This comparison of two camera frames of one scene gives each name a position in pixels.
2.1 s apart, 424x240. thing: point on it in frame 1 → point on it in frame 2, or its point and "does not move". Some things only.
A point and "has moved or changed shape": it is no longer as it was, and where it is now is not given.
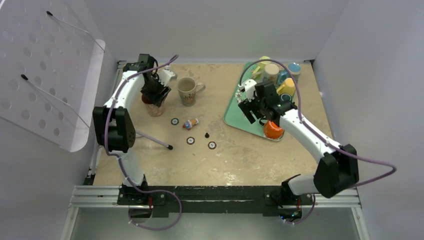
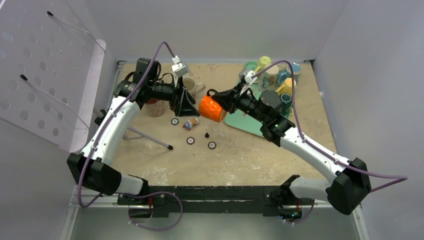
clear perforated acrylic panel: [51, 66] does not move
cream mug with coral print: [187, 89] does not move
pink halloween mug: [153, 109] does not move
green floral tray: [233, 116] does not move
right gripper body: [256, 106] → [246, 103]
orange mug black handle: [271, 130] has moved or changed shape
